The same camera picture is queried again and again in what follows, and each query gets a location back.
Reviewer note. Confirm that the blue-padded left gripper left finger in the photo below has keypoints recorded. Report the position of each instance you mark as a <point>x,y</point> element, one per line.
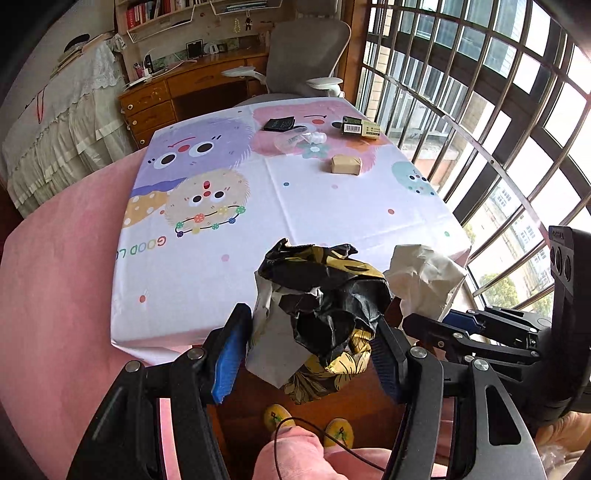
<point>124,439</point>

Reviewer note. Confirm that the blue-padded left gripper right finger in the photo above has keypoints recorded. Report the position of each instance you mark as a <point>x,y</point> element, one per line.
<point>489,438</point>

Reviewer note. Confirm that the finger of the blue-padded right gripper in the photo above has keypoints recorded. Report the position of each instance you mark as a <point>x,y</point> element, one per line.
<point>463,321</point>

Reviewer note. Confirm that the white paper bag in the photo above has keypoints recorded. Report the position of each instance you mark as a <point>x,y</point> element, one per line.
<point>423,280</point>

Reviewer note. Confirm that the black gold snack bag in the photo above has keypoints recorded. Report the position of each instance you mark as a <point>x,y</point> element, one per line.
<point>317,310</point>

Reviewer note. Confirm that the green cream cardboard box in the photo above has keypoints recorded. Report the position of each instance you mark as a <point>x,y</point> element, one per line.
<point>360,127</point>

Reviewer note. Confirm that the right pink trouser leg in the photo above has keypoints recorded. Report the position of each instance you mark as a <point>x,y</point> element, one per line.
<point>362,463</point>

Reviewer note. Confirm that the pink trouser leg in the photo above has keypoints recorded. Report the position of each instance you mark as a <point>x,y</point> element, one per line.
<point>362,463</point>
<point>295,453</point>

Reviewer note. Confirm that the left yellow embroidered slipper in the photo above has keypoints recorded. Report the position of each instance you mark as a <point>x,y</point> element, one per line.
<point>277,417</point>

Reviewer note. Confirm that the left pink trouser leg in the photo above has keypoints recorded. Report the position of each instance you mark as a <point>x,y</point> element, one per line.
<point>295,453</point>

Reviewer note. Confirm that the small tan cardboard box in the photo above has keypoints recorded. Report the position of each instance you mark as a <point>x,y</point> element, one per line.
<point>346,165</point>

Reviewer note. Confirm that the metal window security grille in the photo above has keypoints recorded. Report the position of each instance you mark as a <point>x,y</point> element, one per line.
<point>490,100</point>

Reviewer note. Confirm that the clear crumpled plastic bag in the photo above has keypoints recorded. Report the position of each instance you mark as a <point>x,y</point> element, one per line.
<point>288,142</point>

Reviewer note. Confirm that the cartoon printed tablecloth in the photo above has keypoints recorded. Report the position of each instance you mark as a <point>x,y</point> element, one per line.
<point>212,195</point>

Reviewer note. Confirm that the small black card box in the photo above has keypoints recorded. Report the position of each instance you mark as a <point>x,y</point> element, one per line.
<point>280,124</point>

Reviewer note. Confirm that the grey office chair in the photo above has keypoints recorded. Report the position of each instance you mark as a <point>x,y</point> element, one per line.
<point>303,55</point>

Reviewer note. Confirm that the lace cloth covered furniture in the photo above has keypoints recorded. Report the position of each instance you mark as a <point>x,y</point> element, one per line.
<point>71,128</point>

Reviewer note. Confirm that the wooden desk with drawers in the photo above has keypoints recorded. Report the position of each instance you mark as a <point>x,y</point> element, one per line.
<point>190,89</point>

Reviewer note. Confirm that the wall bookshelf with books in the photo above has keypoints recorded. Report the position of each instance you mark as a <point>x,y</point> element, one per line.
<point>140,21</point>

